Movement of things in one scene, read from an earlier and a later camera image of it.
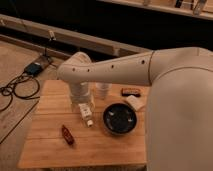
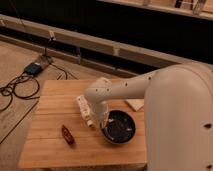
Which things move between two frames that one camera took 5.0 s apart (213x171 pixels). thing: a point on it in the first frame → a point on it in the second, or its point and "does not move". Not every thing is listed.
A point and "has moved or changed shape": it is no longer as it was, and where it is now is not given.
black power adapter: [33, 69] does not move
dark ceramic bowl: [120, 118] has moved or changed shape
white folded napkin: [137, 101] does not move
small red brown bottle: [66, 133] does not move
